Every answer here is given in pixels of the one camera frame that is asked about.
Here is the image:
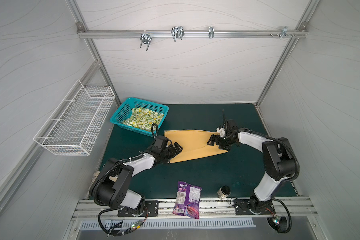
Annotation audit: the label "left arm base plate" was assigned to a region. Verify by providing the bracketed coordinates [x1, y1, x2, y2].
[118, 200, 159, 218]

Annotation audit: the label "white wire basket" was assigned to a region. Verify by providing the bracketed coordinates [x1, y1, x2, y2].
[34, 80, 115, 156]

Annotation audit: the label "metal u-bolt clamp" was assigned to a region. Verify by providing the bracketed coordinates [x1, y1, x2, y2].
[171, 26, 185, 42]
[140, 33, 152, 51]

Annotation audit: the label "metal clamp right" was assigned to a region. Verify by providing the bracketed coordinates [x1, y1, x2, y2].
[209, 27, 215, 39]

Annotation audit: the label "small black-lidded jar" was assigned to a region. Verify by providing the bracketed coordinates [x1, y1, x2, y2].
[217, 186, 231, 200]

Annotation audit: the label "green table mat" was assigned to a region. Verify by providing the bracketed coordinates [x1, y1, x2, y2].
[88, 103, 298, 201]

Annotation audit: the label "green floral skirt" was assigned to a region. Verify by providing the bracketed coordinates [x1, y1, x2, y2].
[122, 108, 164, 131]

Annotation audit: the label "metal u-bolt clamp middle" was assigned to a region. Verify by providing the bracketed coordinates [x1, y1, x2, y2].
[171, 26, 185, 42]

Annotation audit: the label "metal u-bolt clamp left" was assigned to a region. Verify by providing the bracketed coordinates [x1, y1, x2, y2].
[140, 33, 152, 51]

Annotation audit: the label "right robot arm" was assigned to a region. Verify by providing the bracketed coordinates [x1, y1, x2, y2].
[207, 114, 300, 215]

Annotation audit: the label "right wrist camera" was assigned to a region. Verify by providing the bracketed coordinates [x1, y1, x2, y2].
[217, 127, 226, 138]

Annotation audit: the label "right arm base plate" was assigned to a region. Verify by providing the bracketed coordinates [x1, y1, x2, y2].
[230, 198, 276, 216]

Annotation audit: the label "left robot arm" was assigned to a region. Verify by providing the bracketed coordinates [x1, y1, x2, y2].
[90, 123, 183, 237]

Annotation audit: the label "aluminium cross bar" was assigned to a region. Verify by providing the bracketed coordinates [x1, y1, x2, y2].
[78, 29, 309, 39]

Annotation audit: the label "metal corner bracket bolts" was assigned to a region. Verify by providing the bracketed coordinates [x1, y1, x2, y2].
[270, 27, 297, 39]

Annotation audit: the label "yellow skirt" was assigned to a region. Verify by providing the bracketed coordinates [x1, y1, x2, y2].
[164, 130, 228, 164]

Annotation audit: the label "teal plastic basket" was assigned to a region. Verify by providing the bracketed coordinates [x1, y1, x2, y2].
[110, 98, 169, 137]

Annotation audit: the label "purple snack bag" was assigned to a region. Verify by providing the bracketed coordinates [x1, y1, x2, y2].
[173, 181, 202, 220]

